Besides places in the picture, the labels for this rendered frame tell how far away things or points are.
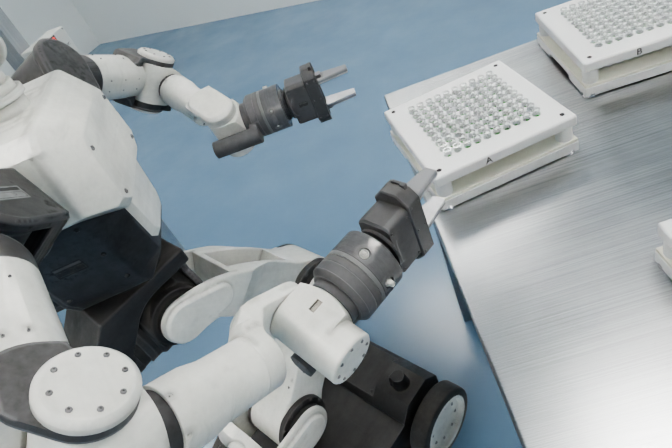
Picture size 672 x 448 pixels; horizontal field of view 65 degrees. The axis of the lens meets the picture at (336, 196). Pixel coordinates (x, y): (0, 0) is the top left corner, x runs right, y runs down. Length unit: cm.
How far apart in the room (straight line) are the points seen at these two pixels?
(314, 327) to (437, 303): 124
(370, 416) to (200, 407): 101
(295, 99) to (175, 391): 67
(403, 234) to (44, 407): 42
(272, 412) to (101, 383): 93
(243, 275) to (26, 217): 50
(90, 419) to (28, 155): 39
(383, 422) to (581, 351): 83
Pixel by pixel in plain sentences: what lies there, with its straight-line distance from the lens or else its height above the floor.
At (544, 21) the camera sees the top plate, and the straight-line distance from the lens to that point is 120.
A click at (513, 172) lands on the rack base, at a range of 91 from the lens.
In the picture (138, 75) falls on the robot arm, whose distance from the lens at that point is 121.
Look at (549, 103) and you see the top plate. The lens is 95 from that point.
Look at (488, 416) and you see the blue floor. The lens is 160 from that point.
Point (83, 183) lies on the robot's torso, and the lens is 75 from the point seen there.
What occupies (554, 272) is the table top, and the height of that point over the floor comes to 83.
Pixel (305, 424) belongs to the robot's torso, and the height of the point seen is 32.
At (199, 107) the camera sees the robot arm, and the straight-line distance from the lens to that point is 107.
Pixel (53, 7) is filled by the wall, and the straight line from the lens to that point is 602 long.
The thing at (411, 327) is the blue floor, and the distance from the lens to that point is 178.
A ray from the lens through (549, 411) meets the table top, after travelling 68.
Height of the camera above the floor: 144
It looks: 38 degrees down
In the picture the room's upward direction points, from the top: 24 degrees counter-clockwise
